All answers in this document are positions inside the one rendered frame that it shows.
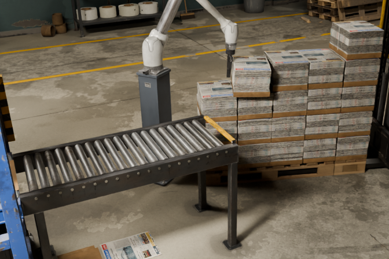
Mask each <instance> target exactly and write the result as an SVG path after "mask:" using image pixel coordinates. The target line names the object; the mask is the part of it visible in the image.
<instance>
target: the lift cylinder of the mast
mask: <svg viewBox="0 0 389 259"><path fill-rule="evenodd" d="M388 82H389V58H387V62H386V70H385V72H383V80H382V85H381V93H380V101H379V108H378V113H377V121H378V122H380V123H381V124H383V116H384V109H385V104H386V97H387V90H388Z"/></svg>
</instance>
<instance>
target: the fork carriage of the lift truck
mask: <svg viewBox="0 0 389 259"><path fill-rule="evenodd" d="M372 117H373V116H372ZM369 136H370V141H369V143H368V147H369V148H370V149H371V150H372V153H373V154H374V155H375V156H376V157H377V158H380V159H381V160H382V161H383V162H384V165H385V166H386V167H387V168H388V170H389V130H388V129H387V128H386V127H384V126H383V125H382V124H381V123H380V122H378V121H377V120H376V119H375V118H374V117H373V118H372V123H371V128H370V135H369Z"/></svg>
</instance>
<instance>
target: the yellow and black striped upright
mask: <svg viewBox="0 0 389 259"><path fill-rule="evenodd" d="M0 106H1V111H2V116H3V121H4V125H5V130H6V134H7V138H8V142H12V141H15V137H14V132H13V126H12V121H11V118H10V112H9V107H8V102H7V98H6V93H5V87H4V83H3V78H2V75H0Z"/></svg>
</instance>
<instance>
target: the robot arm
mask: <svg viewBox="0 0 389 259"><path fill-rule="evenodd" d="M196 1H197V2H198V3H199V4H200V5H201V6H202V7H203V8H205V9H206V10H207V11H208V12H209V13H210V14H212V15H213V16H214V17H215V18H216V19H217V20H218V22H219V23H220V25H221V30H222V31H223V33H224V34H225V40H226V42H225V49H226V54H228V55H227V74H226V77H230V72H231V69H232V61H233V60H232V59H233V57H232V55H234V54H235V49H236V46H237V40H238V25H237V23H233V22H232V21H230V20H227V19H225V18H224V17H223V15H221V14H220V13H219V12H218V11H217V10H216V9H215V8H214V7H213V6H212V4H211V3H210V2H209V1H208V0H196ZM181 2H182V0H168V2H167V4H166V7H165V9H164V12H163V14H162V16H161V18H160V20H159V23H158V25H157V27H156V28H155V29H153V30H152V31H151V32H150V34H149V36H148V37H147V38H146V39H145V40H144V42H143V44H142V57H143V62H144V68H143V69H140V70H139V73H143V74H151V75H158V74H160V73H162V72H164V71H166V70H168V67H165V66H163V50H164V48H165V46H166V43H167V41H168V35H167V33H168V30H169V28H170V26H171V23H172V21H173V19H174V17H175V15H176V13H177V10H178V8H179V6H180V4H181Z"/></svg>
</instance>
